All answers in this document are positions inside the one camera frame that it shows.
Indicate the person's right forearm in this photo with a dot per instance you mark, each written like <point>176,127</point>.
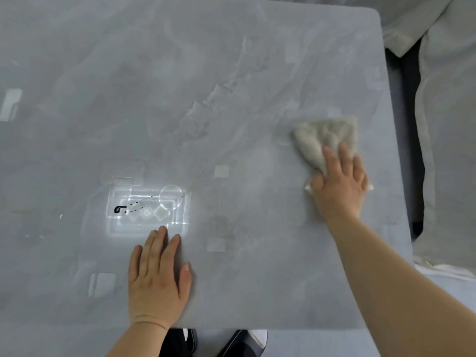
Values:
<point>394,290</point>

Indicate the person's right hand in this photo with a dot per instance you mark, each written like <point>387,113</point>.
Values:
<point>342,193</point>

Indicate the person's left leg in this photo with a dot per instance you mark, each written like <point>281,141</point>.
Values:
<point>178,345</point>

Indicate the sofa with white cover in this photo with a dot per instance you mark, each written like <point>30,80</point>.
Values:
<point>446,126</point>

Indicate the grey marble table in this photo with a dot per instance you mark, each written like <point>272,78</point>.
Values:
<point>148,70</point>

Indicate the beige cleaning cloth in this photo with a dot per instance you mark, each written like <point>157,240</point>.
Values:
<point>320,135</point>

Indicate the person's left hand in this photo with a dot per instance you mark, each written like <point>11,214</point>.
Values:
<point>156,286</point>

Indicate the person's right leg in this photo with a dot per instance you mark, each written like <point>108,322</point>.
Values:
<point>241,345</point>

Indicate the person's left forearm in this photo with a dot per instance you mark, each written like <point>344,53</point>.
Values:
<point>137,342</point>

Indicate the person's leg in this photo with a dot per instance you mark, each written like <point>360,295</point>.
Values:
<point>178,345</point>
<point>241,345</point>

